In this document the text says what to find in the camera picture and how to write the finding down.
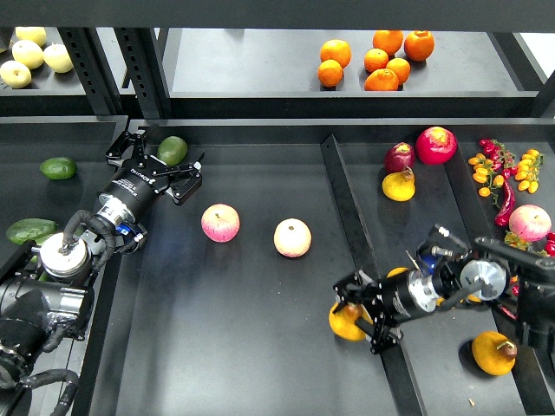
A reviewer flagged orange fruit front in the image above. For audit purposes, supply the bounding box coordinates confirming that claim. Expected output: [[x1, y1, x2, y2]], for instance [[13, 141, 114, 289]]
[[364, 68, 399, 91]]

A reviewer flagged black perforated shelf post left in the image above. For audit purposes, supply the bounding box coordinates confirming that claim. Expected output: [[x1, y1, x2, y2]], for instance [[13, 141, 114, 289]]
[[57, 27, 123, 116]]

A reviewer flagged orange fruit right small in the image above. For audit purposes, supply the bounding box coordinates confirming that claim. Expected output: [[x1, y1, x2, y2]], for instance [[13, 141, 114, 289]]
[[386, 58, 411, 85]]

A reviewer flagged green avocado left tray middle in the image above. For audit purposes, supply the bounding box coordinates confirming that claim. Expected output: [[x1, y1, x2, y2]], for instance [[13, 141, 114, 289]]
[[39, 272, 52, 282]]

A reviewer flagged pale pink apple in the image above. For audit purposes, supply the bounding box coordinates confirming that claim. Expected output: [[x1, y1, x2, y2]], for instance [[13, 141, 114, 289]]
[[273, 218, 312, 258]]

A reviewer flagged black perforated shelf post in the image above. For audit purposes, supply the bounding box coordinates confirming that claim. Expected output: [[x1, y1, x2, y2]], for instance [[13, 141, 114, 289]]
[[114, 28, 173, 120], [57, 27, 123, 116]]

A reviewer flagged red cherry tomato bunch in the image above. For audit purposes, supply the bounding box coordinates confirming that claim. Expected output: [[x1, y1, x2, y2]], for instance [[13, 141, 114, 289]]
[[479, 139, 518, 179]]

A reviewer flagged orange cherry tomato bunch left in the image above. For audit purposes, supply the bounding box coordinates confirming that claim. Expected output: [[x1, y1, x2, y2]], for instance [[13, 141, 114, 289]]
[[467, 153, 505, 198]]

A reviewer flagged orange fruit lower left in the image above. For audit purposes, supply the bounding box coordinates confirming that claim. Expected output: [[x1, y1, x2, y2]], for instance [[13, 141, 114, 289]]
[[317, 59, 343, 88]]

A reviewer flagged green avocado upper left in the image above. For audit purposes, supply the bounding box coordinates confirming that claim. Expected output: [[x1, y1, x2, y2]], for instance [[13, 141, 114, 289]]
[[39, 157, 77, 180]]

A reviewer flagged black middle tray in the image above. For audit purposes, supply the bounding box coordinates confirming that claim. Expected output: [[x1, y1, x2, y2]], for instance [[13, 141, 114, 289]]
[[90, 122, 425, 415]]

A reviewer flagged pale yellow pear right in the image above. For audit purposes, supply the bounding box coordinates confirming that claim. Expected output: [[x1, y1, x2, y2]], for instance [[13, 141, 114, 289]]
[[43, 43, 74, 74]]

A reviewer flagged orange cherry tomato bunch right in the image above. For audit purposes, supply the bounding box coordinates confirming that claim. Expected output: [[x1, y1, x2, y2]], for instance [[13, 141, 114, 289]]
[[514, 148, 545, 194]]

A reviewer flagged bright red apple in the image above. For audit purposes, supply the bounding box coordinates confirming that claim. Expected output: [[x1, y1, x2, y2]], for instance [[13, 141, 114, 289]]
[[415, 127, 458, 166]]

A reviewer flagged yellow pear with stem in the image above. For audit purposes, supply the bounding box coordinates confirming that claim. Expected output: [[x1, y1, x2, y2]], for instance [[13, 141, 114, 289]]
[[386, 266, 409, 278]]

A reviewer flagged pink red apple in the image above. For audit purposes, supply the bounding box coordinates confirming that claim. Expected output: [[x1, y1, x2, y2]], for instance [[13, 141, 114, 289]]
[[200, 204, 240, 243]]

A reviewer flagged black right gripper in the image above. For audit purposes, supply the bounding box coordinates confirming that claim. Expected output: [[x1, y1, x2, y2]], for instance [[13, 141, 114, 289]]
[[332, 269, 438, 354]]

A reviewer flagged pale yellow pear front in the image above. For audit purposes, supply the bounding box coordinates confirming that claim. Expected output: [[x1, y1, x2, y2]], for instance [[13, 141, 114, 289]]
[[0, 60, 32, 89]]

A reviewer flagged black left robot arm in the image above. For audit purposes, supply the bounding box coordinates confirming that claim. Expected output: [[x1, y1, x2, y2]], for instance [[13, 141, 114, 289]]
[[1, 127, 202, 415]]

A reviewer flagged black left tray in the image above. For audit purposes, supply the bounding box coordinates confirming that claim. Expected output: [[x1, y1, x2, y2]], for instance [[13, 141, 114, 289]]
[[1, 116, 127, 415]]

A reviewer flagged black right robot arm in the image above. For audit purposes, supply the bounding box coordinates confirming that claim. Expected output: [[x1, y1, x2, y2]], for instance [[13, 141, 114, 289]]
[[330, 224, 554, 354]]

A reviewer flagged pale yellow pear top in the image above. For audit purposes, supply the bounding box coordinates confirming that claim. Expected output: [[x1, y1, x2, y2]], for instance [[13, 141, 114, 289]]
[[15, 26, 47, 48]]

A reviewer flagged dark red apple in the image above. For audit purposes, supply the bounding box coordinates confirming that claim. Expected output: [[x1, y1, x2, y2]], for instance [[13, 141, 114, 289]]
[[383, 142, 415, 173]]

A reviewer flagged orange fruit centre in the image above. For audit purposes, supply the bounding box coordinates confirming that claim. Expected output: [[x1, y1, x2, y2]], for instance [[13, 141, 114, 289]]
[[363, 48, 389, 74]]

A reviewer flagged green avocado in middle tray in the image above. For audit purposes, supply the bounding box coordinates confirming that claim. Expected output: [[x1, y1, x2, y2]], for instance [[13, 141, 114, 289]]
[[156, 135, 188, 166]]

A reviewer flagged pale yellow pear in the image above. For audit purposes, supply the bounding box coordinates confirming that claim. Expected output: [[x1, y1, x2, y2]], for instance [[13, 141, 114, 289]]
[[43, 43, 74, 74], [0, 60, 32, 89], [11, 40, 44, 70], [15, 26, 47, 48]]

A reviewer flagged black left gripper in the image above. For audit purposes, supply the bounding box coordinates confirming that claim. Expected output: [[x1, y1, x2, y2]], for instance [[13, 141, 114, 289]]
[[98, 125, 205, 225]]

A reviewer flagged green avocado left tray top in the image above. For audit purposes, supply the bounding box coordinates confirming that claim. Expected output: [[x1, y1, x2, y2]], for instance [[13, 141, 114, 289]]
[[6, 218, 58, 245]]

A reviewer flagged green avocado tray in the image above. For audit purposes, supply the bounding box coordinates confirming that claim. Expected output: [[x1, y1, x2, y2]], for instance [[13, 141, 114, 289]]
[[6, 218, 58, 245], [39, 272, 52, 282]]

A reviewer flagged pale yellow pear middle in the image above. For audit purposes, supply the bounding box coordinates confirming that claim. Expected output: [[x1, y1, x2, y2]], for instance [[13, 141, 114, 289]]
[[11, 40, 44, 70]]

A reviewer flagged pink apple far right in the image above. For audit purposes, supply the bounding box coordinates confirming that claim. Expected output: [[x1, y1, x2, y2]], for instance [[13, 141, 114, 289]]
[[508, 205, 552, 243]]

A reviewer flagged orange cherry tomato bunch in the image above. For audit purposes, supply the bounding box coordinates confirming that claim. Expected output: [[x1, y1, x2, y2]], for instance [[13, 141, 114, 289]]
[[514, 148, 545, 194], [467, 153, 505, 198]]

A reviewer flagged red chili pepper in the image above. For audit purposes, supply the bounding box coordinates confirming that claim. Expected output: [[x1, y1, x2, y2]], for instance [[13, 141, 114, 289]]
[[494, 178, 515, 227]]

